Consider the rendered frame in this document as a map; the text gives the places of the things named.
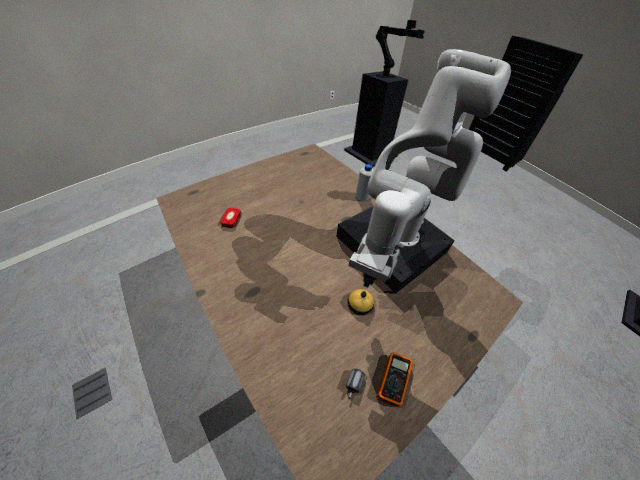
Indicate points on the yellow dome bell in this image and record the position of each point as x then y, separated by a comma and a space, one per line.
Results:
358, 304

